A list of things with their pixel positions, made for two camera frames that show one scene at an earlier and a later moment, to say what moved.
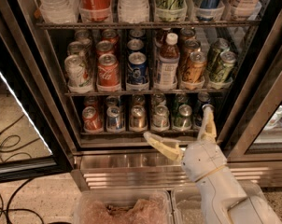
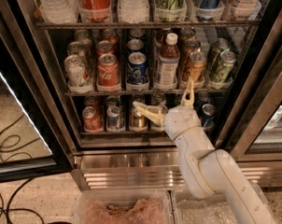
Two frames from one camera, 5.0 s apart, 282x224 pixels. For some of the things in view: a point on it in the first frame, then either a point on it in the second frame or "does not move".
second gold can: x=191 y=45 does not move
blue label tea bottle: x=168 y=64 does not move
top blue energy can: x=209 y=2 does not move
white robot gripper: x=203 y=159 to x=180 y=120
